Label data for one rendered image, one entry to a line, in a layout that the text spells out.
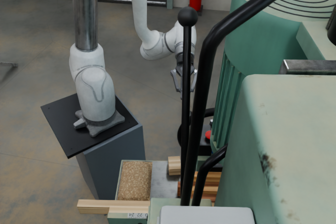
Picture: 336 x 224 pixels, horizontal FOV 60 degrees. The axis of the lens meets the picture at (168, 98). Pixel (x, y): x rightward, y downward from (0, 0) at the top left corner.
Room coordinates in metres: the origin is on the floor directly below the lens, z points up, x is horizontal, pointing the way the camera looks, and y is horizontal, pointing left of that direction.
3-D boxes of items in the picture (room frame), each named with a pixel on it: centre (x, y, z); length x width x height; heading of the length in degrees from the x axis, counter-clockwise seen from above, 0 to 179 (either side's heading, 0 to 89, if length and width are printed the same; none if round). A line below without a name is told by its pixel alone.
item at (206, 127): (0.55, -0.15, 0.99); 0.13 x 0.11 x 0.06; 89
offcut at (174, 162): (0.50, -0.02, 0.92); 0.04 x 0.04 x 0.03; 4
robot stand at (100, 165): (0.97, 0.33, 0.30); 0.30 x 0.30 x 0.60; 35
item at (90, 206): (0.36, -0.06, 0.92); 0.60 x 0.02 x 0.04; 89
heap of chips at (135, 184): (0.45, 0.09, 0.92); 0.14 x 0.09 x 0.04; 179
